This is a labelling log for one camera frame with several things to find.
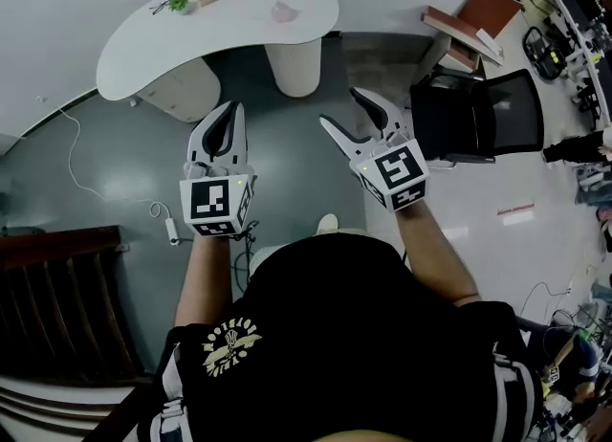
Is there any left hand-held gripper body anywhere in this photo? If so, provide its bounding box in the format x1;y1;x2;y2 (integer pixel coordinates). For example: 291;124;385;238
179;152;258;238

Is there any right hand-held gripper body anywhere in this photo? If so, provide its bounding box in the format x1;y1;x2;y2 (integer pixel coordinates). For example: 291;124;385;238
348;129;428;214

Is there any small pink translucent container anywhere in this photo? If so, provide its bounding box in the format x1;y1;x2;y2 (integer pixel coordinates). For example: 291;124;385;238
271;0;299;25

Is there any person's left forearm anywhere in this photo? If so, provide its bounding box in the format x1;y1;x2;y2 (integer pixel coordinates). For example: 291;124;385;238
173;232;241;332

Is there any person's right forearm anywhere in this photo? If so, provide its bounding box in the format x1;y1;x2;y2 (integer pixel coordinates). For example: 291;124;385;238
393;198;482;308

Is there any beige rounded drawer cabinet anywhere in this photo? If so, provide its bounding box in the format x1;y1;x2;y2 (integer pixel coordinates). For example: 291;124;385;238
137;56;222;123

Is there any white ribbed table leg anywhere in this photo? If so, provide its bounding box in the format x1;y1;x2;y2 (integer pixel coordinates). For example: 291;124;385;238
264;37;323;99

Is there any black mesh office chair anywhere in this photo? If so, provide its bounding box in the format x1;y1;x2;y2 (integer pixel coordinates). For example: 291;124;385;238
409;68;546;171

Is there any white curved table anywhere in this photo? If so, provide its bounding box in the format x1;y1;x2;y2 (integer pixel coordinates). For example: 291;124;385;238
96;0;340;102

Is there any black and yellow device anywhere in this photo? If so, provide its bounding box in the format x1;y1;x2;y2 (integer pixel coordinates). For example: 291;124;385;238
521;25;568;81

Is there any dark wooden slatted furniture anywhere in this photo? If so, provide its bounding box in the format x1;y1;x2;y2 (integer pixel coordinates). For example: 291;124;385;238
0;224;145;387

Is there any person's black printed shirt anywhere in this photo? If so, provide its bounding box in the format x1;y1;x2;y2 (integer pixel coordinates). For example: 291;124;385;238
151;228;544;442

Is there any black cable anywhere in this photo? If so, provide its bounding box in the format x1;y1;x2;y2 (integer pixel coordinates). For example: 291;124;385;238
230;219;260;298

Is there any white power cable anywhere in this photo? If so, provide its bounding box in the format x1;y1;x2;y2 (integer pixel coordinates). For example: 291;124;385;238
57;105;168;219

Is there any striped harness strap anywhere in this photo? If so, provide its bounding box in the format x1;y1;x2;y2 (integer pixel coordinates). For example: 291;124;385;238
149;358;188;442
491;347;544;442

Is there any pile of cables and gear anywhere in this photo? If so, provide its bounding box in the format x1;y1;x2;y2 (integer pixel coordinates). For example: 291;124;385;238
519;262;612;442

